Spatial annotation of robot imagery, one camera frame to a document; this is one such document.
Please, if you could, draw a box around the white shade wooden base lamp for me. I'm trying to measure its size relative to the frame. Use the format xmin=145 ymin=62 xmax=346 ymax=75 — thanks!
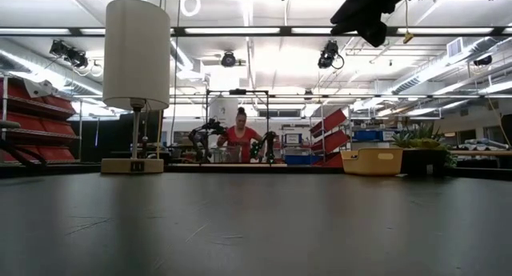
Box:
xmin=100 ymin=0 xmax=172 ymax=174

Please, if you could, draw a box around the yellow plastic bin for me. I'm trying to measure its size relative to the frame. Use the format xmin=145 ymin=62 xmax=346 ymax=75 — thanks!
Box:
xmin=340 ymin=147 xmax=404 ymax=177

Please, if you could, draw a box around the person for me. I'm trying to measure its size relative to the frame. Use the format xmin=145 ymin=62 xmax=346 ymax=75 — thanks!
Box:
xmin=217 ymin=106 xmax=265 ymax=164

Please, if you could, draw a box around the potted succulent plant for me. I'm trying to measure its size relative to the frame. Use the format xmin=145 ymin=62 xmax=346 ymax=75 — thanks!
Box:
xmin=390 ymin=123 xmax=458 ymax=175

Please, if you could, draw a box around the black ceiling camera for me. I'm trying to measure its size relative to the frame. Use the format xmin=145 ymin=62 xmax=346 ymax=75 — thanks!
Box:
xmin=220 ymin=50 xmax=238 ymax=68
xmin=49 ymin=38 xmax=90 ymax=70
xmin=318 ymin=39 xmax=346 ymax=70

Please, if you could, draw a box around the blue storage bin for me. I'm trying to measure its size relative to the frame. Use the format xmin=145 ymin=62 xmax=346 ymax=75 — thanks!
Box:
xmin=351 ymin=129 xmax=397 ymax=143
xmin=284 ymin=154 xmax=322 ymax=166

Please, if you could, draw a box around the white cylinder tank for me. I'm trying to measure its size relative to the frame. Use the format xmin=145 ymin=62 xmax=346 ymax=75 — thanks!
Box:
xmin=208 ymin=97 xmax=240 ymax=129

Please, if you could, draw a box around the red bin rack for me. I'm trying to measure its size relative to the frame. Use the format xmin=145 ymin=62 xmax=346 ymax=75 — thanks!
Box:
xmin=308 ymin=107 xmax=350 ymax=168

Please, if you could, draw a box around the wooden workbench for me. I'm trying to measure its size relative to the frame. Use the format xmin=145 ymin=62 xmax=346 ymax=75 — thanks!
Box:
xmin=442 ymin=138 xmax=512 ymax=169

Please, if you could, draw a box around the red bin shelf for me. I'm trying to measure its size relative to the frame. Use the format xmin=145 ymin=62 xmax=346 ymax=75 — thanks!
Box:
xmin=0 ymin=76 xmax=80 ymax=166

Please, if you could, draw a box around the overhead light bar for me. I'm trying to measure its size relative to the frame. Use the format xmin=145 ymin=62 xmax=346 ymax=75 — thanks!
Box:
xmin=0 ymin=26 xmax=512 ymax=38

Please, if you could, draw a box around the black frame stand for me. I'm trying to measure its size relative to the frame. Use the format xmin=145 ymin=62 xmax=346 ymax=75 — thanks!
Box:
xmin=205 ymin=88 xmax=270 ymax=165

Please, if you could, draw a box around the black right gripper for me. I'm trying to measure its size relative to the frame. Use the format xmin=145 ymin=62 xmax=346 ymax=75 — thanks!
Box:
xmin=330 ymin=0 xmax=419 ymax=48

